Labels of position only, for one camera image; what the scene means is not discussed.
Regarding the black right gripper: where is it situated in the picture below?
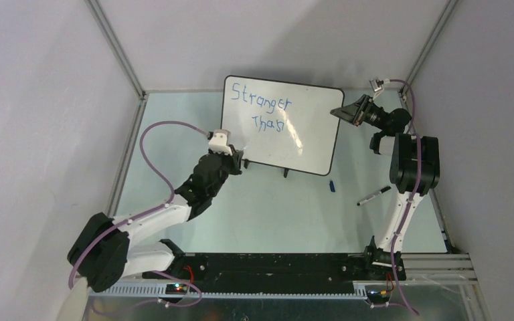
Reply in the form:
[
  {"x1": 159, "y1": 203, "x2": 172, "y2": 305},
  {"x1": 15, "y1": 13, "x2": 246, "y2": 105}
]
[{"x1": 331, "y1": 94, "x2": 388, "y2": 131}]

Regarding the white whiteboard black frame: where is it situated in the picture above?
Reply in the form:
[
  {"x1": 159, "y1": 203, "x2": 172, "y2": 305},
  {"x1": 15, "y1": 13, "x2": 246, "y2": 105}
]
[{"x1": 221, "y1": 75, "x2": 345, "y2": 176}]

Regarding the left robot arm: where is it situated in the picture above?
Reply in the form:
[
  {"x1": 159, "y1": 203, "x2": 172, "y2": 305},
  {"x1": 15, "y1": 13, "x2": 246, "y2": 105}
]
[{"x1": 67, "y1": 150, "x2": 243, "y2": 292}]

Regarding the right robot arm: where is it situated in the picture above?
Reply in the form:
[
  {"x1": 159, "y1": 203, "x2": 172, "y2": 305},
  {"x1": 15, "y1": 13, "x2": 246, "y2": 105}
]
[{"x1": 330, "y1": 94, "x2": 440, "y2": 280}]

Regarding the black marker pen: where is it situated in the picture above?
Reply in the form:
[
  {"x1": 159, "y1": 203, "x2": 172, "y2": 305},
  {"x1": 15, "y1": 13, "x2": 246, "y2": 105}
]
[{"x1": 356, "y1": 186, "x2": 392, "y2": 207}]

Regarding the wire whiteboard stand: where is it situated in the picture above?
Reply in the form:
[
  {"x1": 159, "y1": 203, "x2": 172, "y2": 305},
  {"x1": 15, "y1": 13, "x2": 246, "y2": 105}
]
[{"x1": 242, "y1": 159, "x2": 290, "y2": 179}]

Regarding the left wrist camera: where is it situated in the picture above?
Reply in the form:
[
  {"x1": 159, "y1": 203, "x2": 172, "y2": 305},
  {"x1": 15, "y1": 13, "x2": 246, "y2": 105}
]
[{"x1": 208, "y1": 129, "x2": 233, "y2": 156}]

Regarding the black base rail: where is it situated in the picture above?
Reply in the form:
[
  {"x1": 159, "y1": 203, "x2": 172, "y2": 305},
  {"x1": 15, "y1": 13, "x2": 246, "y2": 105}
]
[{"x1": 164, "y1": 253, "x2": 406, "y2": 294}]

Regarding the grey cable duct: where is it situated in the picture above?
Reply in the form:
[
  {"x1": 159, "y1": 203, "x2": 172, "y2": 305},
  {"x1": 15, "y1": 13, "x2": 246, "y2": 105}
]
[{"x1": 89, "y1": 282, "x2": 367, "y2": 300}]

